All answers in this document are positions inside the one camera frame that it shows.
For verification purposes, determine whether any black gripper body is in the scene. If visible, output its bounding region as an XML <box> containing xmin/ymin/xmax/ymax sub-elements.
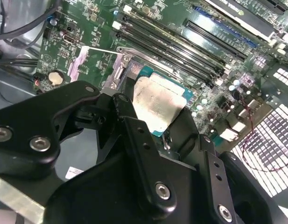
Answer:
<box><xmin>44</xmin><ymin>151</ymin><xmax>277</xmax><ymax>224</ymax></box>

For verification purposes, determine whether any silver topped CPU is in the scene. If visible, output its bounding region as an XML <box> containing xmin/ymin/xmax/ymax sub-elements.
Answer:
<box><xmin>133</xmin><ymin>66</ymin><xmax>196</xmax><ymax>140</ymax></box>

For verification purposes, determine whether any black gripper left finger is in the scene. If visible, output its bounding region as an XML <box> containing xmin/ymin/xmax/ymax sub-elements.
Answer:
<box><xmin>0</xmin><ymin>77</ymin><xmax>177</xmax><ymax>217</ymax></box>

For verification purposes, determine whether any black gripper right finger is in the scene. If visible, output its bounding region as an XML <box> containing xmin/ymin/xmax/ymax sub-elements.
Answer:
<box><xmin>168</xmin><ymin>108</ymin><xmax>237</xmax><ymax>224</ymax></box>

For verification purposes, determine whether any metal socket cover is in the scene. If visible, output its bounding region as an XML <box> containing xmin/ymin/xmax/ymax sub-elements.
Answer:
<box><xmin>68</xmin><ymin>45</ymin><xmax>133</xmax><ymax>91</ymax></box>

